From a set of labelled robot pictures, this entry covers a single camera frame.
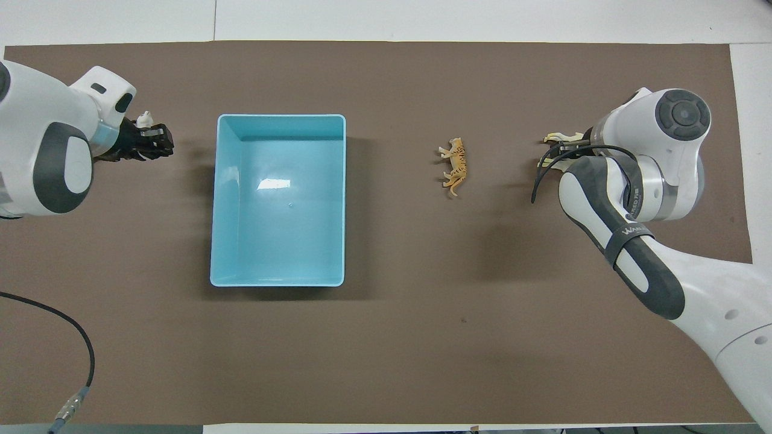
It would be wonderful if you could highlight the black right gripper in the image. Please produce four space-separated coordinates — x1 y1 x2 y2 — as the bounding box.
556 137 598 159

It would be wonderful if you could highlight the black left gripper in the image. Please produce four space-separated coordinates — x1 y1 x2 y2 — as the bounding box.
95 118 175 162

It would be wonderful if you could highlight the orange striped tiger toy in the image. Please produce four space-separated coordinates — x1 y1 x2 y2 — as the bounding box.
437 137 469 198

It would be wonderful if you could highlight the light blue plastic storage box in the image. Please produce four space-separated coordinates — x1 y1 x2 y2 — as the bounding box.
209 113 347 288

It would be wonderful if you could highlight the brown table mat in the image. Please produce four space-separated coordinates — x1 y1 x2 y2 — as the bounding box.
0 40 753 426

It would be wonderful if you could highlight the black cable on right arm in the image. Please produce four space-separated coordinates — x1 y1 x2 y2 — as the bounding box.
531 143 641 204

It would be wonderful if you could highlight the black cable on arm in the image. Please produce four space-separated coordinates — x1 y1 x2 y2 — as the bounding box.
531 143 641 204
0 291 96 434

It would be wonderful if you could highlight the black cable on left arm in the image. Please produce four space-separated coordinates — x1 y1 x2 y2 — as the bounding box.
0 291 96 434

